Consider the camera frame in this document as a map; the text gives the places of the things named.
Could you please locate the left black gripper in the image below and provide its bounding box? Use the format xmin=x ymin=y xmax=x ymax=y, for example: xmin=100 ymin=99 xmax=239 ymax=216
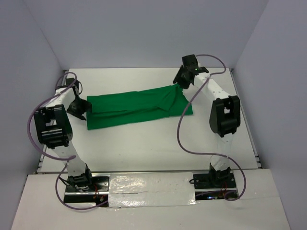
xmin=66 ymin=97 xmax=93 ymax=122

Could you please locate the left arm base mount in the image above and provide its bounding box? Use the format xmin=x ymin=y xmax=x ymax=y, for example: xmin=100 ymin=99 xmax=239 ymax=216
xmin=63 ymin=173 xmax=110 ymax=207

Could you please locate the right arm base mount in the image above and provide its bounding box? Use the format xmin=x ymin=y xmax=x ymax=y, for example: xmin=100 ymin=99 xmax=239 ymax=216
xmin=189 ymin=165 xmax=238 ymax=200

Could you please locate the silver tape covered panel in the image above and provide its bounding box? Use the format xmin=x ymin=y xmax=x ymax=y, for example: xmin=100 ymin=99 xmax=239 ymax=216
xmin=108 ymin=172 xmax=196 ymax=207

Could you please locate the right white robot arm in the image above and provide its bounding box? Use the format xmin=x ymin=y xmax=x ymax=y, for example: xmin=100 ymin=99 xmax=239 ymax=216
xmin=173 ymin=54 xmax=241 ymax=187

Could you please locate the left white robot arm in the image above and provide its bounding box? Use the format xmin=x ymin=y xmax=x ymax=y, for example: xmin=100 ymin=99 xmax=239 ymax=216
xmin=33 ymin=77 xmax=94 ymax=192

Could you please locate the green t-shirt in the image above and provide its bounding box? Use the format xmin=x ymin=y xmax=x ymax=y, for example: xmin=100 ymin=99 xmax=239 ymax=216
xmin=86 ymin=84 xmax=189 ymax=130

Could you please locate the aluminium table frame rail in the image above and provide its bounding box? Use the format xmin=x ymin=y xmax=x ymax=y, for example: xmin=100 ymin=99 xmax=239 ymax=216
xmin=229 ymin=68 xmax=263 ymax=169

